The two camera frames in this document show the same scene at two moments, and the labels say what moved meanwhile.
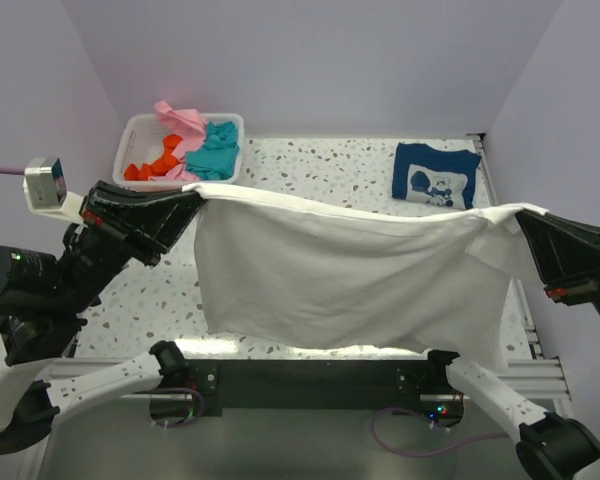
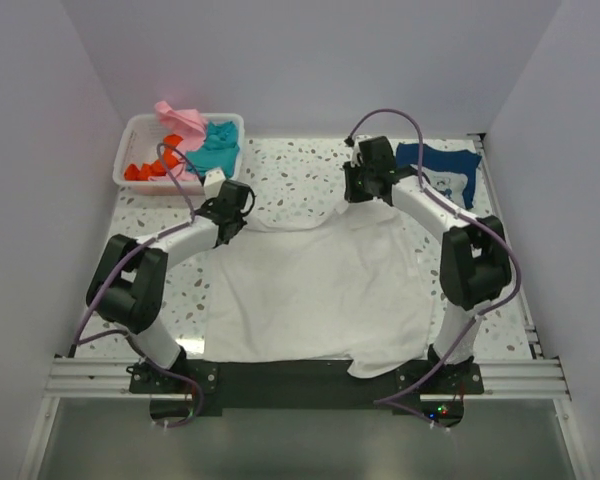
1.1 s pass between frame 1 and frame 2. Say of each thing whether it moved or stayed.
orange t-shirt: stayed
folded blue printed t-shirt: stayed
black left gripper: moved
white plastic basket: stayed
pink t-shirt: stayed
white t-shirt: moved
